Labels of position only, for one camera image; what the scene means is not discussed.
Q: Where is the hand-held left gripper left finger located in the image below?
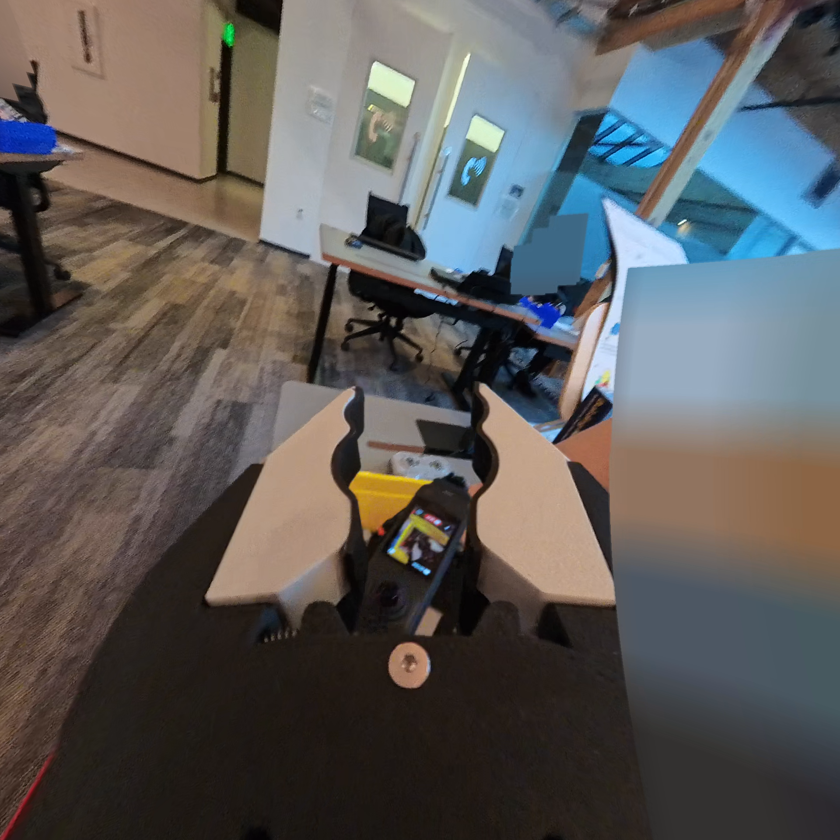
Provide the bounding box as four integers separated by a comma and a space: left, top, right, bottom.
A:
205, 386, 367, 627

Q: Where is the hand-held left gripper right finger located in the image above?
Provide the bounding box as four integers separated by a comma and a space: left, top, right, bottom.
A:
469, 382, 616, 631

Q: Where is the yellow plastic bin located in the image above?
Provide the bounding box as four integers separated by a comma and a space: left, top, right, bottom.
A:
349, 471, 434, 532

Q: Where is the person's right forearm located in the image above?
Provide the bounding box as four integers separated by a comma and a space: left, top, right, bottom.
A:
554, 419, 614, 490

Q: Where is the long office desk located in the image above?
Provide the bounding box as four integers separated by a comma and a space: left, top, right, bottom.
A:
307, 223, 581, 411

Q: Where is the black-legged desk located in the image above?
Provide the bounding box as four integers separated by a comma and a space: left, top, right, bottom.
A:
0, 147, 86, 339

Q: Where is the dark blue robot kit box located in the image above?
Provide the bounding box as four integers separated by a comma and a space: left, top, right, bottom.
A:
554, 387, 614, 444

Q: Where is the grey remote control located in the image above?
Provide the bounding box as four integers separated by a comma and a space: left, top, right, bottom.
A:
390, 453, 454, 479

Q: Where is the black laptop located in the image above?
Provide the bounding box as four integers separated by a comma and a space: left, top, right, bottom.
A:
459, 269, 519, 299

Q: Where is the white instruction poster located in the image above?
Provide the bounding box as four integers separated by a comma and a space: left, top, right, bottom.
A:
581, 197, 690, 404

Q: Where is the black keyboard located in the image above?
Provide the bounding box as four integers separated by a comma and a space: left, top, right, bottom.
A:
344, 234, 424, 259

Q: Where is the black backpack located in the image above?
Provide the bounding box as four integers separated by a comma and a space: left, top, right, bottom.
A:
361, 217, 427, 260

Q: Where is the door window blue phone symbol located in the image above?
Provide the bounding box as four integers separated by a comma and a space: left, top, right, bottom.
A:
448, 113, 506, 206

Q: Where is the door window orange phone symbol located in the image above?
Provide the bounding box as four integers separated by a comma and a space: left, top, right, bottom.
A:
351, 60, 416, 173

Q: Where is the wooden post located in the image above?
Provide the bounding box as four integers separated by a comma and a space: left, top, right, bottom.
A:
635, 0, 791, 227

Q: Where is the framed wall poster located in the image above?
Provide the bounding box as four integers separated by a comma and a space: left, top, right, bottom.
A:
69, 5, 106, 80

